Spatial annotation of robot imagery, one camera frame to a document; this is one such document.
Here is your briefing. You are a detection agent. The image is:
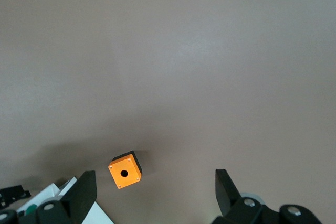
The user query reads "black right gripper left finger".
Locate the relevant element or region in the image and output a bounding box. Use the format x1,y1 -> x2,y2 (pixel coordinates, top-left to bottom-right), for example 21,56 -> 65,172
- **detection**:
0,170 -> 98,224

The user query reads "orange black button box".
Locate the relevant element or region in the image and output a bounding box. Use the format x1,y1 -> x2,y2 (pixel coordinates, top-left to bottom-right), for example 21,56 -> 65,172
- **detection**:
108,150 -> 143,189

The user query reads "white plastic drawer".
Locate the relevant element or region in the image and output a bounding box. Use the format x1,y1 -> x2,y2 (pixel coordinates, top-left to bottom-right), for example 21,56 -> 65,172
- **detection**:
15,182 -> 62,217

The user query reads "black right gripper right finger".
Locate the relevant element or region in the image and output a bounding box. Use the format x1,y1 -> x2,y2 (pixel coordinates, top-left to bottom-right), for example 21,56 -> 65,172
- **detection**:
211,169 -> 322,224

